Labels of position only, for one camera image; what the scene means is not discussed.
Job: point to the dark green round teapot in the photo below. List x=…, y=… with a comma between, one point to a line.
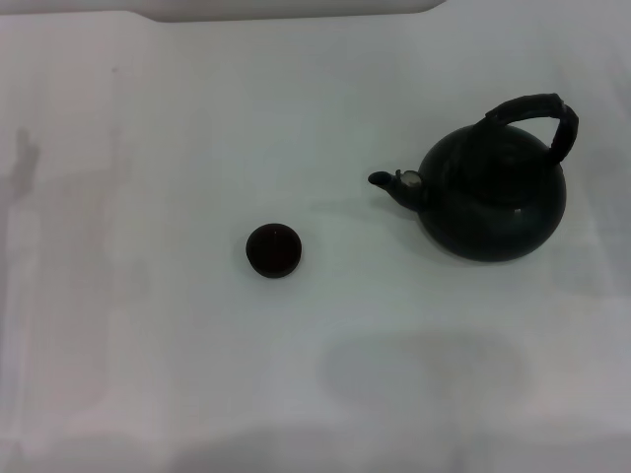
x=493, y=207

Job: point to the small dark brown teacup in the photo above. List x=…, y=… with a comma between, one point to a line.
x=273, y=251

